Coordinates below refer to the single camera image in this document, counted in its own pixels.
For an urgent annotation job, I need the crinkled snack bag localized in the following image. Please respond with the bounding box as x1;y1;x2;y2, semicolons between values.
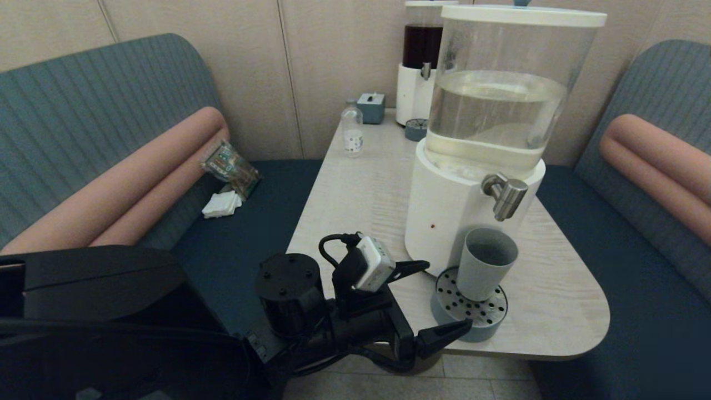
200;139;261;200

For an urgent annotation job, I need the small blue square box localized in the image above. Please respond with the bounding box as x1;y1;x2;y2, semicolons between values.
356;92;385;124

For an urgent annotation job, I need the metal water dispenser tap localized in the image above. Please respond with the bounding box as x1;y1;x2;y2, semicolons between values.
481;173;529;222

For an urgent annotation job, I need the grey-blue plastic cup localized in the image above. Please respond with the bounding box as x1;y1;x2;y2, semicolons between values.
457;228;519;302

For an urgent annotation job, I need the large round perforated drip tray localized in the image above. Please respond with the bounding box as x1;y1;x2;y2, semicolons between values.
430;267;509;343

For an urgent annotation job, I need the black left camera cable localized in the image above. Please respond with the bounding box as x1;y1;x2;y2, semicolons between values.
318;233;362;268

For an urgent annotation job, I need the white paper napkins stack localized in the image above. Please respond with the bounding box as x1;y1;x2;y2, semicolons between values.
201;191;243;219

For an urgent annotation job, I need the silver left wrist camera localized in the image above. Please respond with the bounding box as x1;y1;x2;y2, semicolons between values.
354;236;397;293

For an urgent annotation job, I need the small clear plastic bottle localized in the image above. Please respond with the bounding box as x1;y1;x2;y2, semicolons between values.
341;99;363;158

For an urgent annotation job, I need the pink bolster cushion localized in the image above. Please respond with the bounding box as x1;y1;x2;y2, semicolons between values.
599;114;711;248
0;106;230;256

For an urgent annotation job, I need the clear water dispenser white base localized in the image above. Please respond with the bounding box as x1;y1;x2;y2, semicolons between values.
404;4;608;277

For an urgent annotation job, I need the dark drink dispenser white base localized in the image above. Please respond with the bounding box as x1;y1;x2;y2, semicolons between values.
395;0;445;127

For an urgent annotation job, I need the blue ribbed bench sofa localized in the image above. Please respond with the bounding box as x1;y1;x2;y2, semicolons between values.
0;33;323;400
528;39;711;400

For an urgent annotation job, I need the small round blue drip tray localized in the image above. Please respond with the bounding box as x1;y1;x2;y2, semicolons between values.
404;118;428;142

